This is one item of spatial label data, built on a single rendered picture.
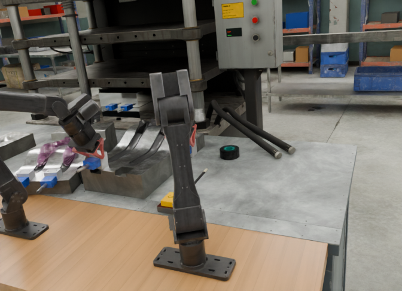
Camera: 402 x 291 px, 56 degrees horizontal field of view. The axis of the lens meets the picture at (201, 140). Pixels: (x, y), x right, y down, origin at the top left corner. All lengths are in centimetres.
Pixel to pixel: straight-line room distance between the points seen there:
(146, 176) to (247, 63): 88
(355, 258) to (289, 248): 135
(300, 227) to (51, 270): 66
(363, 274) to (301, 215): 114
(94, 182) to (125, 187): 13
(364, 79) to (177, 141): 403
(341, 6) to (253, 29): 557
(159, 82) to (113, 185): 56
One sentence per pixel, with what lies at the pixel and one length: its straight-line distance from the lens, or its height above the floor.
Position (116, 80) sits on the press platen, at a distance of 223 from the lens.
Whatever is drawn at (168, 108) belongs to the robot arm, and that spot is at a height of 118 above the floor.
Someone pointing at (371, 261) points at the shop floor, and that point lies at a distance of 235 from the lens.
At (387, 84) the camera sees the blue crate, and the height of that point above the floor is 34.
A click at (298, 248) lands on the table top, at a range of 102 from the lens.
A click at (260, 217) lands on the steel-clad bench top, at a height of 80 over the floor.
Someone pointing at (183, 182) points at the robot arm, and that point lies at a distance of 88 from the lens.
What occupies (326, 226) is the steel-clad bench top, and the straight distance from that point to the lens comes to 111.
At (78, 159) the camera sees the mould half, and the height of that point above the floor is 87.
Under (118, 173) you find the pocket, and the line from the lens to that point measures 135.
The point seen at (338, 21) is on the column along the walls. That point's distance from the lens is 742.
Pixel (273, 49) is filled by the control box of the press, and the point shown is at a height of 116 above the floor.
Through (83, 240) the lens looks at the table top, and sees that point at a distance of 117.
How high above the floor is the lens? 140
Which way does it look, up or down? 20 degrees down
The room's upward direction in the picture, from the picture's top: 6 degrees counter-clockwise
